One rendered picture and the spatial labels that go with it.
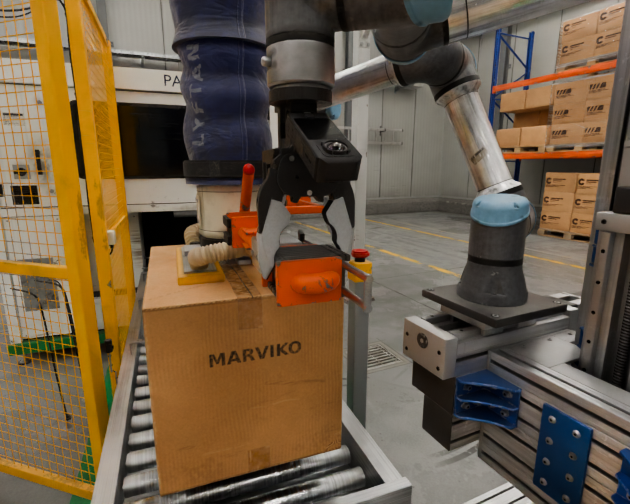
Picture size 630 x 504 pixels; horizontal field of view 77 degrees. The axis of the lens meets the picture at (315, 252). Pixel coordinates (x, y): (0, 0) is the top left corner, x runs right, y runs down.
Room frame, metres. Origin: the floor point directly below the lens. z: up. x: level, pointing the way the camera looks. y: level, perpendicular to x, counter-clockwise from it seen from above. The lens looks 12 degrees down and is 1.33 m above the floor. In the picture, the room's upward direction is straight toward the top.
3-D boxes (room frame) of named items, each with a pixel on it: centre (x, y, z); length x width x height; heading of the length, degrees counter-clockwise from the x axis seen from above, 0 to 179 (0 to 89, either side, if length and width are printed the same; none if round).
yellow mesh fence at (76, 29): (2.19, 1.12, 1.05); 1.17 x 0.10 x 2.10; 21
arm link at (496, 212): (0.89, -0.42, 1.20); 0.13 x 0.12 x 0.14; 146
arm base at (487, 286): (0.88, -0.41, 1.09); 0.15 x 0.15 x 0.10
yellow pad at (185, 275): (0.98, 0.30, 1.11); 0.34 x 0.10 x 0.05; 19
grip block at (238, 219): (0.78, 0.13, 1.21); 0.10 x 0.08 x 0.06; 109
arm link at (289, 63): (0.47, 0.02, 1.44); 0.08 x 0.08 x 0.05
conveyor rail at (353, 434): (1.88, 0.21, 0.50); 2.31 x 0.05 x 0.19; 21
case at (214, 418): (1.02, 0.23, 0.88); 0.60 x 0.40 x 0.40; 21
